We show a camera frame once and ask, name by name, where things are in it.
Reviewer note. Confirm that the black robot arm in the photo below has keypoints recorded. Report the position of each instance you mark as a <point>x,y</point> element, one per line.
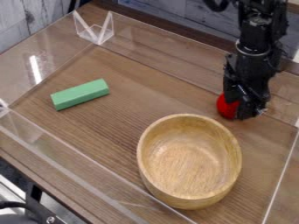
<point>262,21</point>

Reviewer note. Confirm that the black metal table frame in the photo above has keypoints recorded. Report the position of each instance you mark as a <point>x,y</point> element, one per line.
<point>43,214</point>

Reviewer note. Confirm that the wooden bowl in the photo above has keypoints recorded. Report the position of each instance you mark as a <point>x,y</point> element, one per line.
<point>189,160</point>

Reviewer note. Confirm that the green rectangular block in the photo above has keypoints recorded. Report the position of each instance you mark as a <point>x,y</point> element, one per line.
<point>81,93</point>

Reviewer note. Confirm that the red plush strawberry toy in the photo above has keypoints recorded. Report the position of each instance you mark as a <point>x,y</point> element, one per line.
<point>227,109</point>

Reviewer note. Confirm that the clear acrylic tray wall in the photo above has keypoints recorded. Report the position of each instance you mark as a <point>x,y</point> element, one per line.
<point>79,153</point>

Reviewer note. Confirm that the clear acrylic corner bracket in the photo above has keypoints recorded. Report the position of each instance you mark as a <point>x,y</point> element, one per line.
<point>97,34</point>

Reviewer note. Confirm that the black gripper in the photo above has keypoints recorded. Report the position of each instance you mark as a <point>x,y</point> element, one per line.
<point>246,84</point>

